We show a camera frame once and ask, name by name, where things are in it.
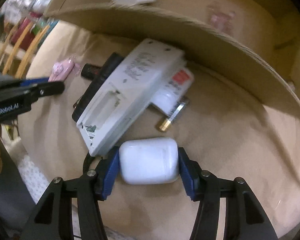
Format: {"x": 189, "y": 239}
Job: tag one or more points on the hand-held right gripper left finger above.
{"x": 111, "y": 172}

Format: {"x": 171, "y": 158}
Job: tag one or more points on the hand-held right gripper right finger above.
{"x": 187, "y": 177}

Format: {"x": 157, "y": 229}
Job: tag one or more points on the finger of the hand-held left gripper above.
{"x": 50, "y": 88}

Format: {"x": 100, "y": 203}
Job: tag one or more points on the pink cat figure case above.
{"x": 62, "y": 67}

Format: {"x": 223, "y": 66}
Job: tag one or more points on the white earbuds case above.
{"x": 148, "y": 161}

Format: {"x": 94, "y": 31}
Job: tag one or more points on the black lighter with red print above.
{"x": 90, "y": 70}

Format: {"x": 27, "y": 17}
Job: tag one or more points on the small battery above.
{"x": 172, "y": 116}

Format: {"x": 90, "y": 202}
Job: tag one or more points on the white remote control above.
{"x": 130, "y": 87}

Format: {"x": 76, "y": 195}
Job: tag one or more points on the white bottle with red label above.
{"x": 180, "y": 80}

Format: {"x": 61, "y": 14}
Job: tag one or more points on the cardboard box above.
{"x": 165, "y": 22}

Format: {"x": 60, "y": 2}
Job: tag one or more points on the translucent pink plastic packet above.
{"x": 220, "y": 17}

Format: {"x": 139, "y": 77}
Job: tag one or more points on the wooden chair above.
{"x": 27, "y": 50}

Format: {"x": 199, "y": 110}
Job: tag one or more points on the white dotted cloth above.
{"x": 35, "y": 180}

